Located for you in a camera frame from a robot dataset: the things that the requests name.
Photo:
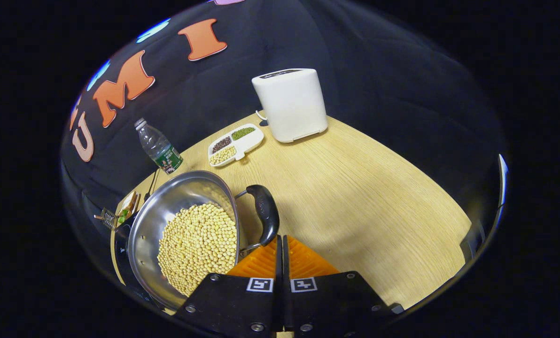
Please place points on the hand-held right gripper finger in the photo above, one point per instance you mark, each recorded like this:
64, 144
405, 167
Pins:
285, 267
278, 267

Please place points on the pile of soybeans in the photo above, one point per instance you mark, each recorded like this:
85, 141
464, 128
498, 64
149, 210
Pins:
195, 249

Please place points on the white divided bean plate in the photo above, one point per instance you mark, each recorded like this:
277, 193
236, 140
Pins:
249, 141

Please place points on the bread sandwich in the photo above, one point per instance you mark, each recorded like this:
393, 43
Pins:
128, 205

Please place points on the white toaster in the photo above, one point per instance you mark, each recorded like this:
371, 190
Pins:
291, 105

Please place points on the clear plastic water bottle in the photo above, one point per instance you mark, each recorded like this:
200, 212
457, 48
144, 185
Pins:
160, 148

